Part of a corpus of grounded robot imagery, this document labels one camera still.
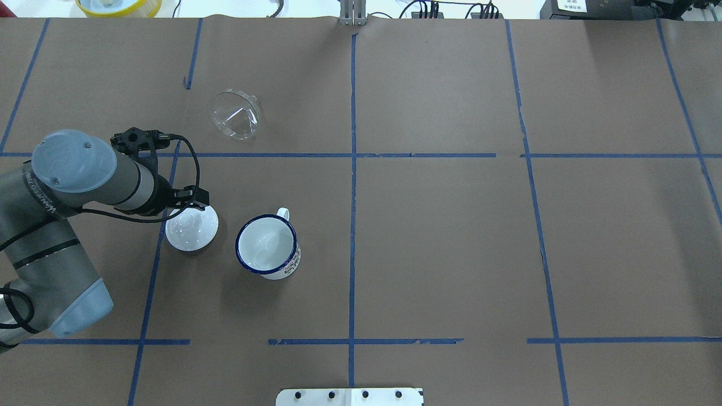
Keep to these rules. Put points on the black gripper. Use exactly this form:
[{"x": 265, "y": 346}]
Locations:
[{"x": 159, "y": 195}]

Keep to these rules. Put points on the white ceramic lid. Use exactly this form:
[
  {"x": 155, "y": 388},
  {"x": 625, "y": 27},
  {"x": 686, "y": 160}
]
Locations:
[{"x": 193, "y": 229}]

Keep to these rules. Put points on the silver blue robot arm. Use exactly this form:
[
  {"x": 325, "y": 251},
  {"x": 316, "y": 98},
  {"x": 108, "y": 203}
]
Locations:
[{"x": 70, "y": 173}]

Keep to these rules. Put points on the white enamel mug blue rim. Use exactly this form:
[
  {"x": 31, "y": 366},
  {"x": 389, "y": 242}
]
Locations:
[{"x": 268, "y": 246}]

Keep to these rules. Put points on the yellow tape roll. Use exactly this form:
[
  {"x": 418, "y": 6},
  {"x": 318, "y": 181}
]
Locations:
[{"x": 119, "y": 9}]

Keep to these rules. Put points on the black box white label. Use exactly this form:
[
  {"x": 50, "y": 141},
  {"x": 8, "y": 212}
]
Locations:
[{"x": 599, "y": 10}]

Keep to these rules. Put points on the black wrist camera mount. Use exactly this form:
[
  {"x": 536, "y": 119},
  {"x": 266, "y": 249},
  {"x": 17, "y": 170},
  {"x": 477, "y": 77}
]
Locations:
[{"x": 141, "y": 145}]

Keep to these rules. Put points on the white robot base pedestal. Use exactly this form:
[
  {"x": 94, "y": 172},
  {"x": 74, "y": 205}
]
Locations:
[{"x": 352, "y": 396}]

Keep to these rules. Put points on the aluminium frame post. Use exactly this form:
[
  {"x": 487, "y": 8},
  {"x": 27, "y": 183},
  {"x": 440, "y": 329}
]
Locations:
[{"x": 353, "y": 13}]

